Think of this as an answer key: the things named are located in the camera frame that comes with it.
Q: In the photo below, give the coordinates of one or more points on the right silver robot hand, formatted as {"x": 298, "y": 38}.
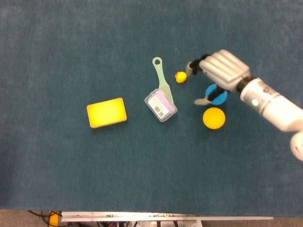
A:
{"x": 225, "y": 68}

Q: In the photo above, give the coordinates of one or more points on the blue foam ball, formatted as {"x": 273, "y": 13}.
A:
{"x": 221, "y": 100}

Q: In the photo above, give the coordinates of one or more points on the small yellow rubber duck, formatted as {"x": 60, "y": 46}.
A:
{"x": 181, "y": 77}

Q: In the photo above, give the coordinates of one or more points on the yellow foam ball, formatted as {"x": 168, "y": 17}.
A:
{"x": 214, "y": 118}

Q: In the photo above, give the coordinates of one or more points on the light green plastic grater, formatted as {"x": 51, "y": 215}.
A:
{"x": 159, "y": 71}

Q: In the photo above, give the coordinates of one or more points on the clear plastic box with label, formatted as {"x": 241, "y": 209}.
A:
{"x": 161, "y": 106}

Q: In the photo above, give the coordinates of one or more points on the yellow rectangular sponge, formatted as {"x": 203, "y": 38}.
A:
{"x": 106, "y": 113}

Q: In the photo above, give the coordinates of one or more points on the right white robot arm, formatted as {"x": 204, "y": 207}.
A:
{"x": 272, "y": 106}

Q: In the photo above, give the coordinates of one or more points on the teal carpet table mat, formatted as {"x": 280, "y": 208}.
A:
{"x": 71, "y": 165}

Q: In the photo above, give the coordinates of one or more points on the yellow box under table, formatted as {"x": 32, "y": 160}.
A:
{"x": 54, "y": 221}

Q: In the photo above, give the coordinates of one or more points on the aluminium frame rail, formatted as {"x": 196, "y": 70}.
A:
{"x": 165, "y": 217}

